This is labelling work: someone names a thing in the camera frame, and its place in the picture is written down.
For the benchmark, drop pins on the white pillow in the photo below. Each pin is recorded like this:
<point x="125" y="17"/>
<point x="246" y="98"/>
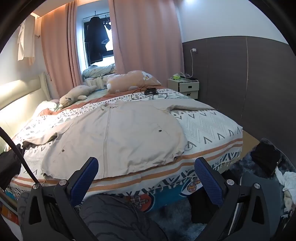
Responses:
<point x="45" y="107"/>

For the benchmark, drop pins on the white clothes pile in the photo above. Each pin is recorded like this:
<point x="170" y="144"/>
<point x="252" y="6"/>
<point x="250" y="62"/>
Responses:
<point x="289" y="180"/>

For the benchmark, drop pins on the cardboard floor sheet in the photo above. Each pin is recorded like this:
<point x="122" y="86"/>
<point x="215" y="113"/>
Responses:
<point x="251" y="141"/>

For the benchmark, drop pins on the green item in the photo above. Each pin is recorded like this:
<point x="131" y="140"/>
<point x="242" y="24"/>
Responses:
<point x="177" y="77"/>

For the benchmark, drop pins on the cream padded headboard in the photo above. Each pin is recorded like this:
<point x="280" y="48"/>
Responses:
<point x="18" y="97"/>

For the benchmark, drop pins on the patterned white orange bed blanket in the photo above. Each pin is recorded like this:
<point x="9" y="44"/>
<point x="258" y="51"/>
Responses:
<point x="208" y="129"/>

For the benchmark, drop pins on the black folded clothes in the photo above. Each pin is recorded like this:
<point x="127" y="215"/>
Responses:
<point x="266" y="157"/>

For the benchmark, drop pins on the white hanging garment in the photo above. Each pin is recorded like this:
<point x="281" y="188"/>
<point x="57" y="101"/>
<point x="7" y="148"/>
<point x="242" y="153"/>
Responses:
<point x="24" y="44"/>

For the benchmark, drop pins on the pink curtain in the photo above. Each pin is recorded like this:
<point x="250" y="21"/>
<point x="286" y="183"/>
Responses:
<point x="148" y="41"/>
<point x="57" y="58"/>

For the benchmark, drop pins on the blue shaggy rug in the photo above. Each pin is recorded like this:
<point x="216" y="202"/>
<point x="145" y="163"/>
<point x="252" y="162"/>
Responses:
<point x="182" y="231"/>

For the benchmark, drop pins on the beige jacket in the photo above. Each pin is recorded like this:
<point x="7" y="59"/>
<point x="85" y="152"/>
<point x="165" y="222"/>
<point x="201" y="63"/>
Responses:
<point x="127" y="139"/>

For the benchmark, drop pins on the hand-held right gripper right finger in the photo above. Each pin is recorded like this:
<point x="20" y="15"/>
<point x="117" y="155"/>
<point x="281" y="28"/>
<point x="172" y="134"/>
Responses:
<point x="208" y="183"/>

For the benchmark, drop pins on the black hanging garment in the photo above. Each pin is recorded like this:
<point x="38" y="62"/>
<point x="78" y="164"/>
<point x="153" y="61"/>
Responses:
<point x="94" y="41"/>

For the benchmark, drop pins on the beige seal plush toy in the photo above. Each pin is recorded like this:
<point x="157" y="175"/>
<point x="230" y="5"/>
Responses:
<point x="74" y="96"/>

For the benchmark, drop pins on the crumpled light bedding pile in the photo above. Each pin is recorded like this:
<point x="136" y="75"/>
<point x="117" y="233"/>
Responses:
<point x="97" y="70"/>

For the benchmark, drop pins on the window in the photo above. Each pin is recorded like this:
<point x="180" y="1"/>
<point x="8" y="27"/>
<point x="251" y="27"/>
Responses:
<point x="109" y="46"/>

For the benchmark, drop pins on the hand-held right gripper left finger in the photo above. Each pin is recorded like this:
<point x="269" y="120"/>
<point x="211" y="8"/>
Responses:
<point x="84" y="179"/>

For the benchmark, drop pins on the cream nightstand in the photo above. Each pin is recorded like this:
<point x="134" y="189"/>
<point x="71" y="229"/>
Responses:
<point x="188" y="87"/>

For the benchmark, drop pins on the small beige plush toy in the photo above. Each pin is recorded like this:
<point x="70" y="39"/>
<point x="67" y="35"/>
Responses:
<point x="288" y="198"/>

